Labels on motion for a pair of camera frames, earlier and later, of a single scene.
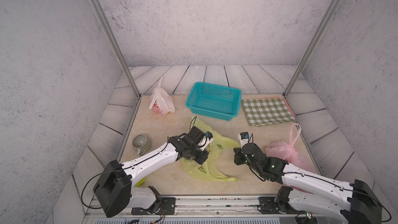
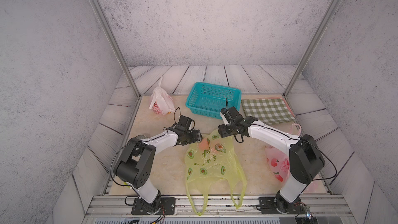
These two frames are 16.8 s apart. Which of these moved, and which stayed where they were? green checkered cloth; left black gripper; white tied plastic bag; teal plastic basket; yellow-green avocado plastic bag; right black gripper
Moved: yellow-green avocado plastic bag; left black gripper; right black gripper
Stayed: green checkered cloth; white tied plastic bag; teal plastic basket
